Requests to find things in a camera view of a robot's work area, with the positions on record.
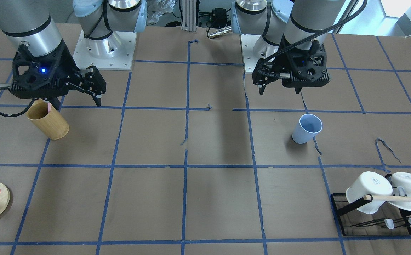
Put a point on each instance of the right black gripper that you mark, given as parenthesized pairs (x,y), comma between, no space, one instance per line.
(66,66)

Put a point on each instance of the bamboo chopstick holder cup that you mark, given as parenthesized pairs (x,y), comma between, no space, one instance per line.
(53,125)

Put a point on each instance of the light blue plastic cup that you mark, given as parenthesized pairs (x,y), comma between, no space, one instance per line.
(307,128)

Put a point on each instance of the white mug inner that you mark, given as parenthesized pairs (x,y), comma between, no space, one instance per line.
(368,183)

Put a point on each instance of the wooden rack dowel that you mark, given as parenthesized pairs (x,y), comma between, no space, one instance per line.
(391,198)

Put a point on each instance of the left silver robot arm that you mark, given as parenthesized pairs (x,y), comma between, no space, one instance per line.
(289,47)

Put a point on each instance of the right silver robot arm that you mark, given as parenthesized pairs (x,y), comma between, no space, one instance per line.
(31,23)

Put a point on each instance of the black wire cup rack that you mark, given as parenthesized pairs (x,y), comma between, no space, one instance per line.
(370,218)

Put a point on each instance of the aluminium frame post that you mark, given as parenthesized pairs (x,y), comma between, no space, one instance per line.
(189,15)

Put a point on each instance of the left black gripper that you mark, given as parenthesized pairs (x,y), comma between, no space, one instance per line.
(264,75)

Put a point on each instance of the black electronics box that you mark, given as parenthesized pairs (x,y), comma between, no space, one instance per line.
(218,18)

